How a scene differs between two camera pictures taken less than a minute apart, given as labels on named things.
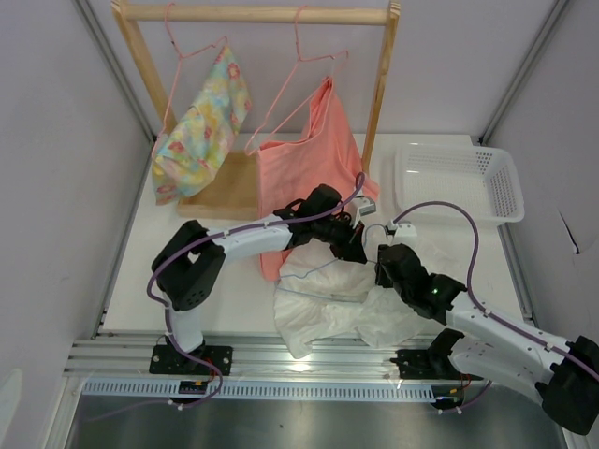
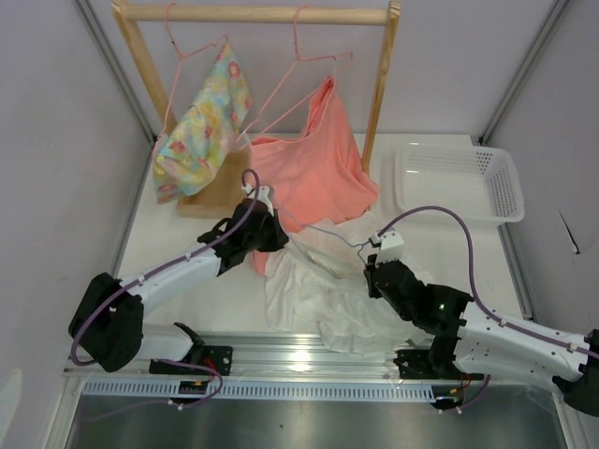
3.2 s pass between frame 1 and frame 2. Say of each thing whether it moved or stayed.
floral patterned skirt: stayed
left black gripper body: moved
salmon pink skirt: stayed
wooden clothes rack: stayed
